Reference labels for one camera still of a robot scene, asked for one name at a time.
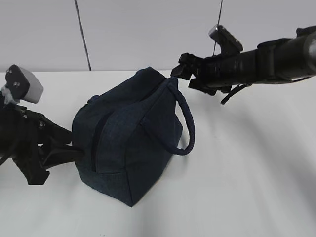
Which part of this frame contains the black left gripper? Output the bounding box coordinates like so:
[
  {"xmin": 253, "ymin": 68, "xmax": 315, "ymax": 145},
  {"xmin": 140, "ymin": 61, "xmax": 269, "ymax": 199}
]
[{"xmin": 0, "ymin": 105, "xmax": 84, "ymax": 185}]

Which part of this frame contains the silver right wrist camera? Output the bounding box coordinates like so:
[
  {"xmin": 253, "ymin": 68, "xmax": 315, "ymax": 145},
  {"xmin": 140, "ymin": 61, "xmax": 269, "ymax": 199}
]
[{"xmin": 208, "ymin": 24, "xmax": 243, "ymax": 56}]

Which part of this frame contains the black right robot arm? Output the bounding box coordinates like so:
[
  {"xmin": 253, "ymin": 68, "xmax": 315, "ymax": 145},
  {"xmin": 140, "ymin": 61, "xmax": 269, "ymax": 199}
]
[{"xmin": 171, "ymin": 24, "xmax": 316, "ymax": 97}]

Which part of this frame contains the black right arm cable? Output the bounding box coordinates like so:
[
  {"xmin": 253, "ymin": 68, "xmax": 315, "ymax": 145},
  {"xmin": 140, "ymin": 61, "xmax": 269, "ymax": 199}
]
[{"xmin": 220, "ymin": 75, "xmax": 314, "ymax": 105}]

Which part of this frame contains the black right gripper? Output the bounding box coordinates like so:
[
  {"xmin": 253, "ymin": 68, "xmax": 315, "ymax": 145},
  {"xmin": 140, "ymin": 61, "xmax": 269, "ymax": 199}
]
[{"xmin": 170, "ymin": 53, "xmax": 217, "ymax": 96}]

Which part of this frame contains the dark navy fabric lunch bag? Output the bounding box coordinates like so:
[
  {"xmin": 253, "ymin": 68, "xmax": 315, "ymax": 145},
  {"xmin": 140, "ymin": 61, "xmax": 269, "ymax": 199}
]
[{"xmin": 72, "ymin": 67, "xmax": 195, "ymax": 207}]

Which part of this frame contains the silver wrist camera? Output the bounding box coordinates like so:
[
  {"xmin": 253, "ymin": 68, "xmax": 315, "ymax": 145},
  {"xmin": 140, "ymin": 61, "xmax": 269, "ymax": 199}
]
[
  {"xmin": 208, "ymin": 24, "xmax": 243, "ymax": 56},
  {"xmin": 5, "ymin": 64, "xmax": 43, "ymax": 104}
]

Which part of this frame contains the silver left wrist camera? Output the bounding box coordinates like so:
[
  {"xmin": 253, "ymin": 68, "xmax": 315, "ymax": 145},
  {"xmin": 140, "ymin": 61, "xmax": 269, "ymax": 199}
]
[{"xmin": 5, "ymin": 64, "xmax": 43, "ymax": 104}]

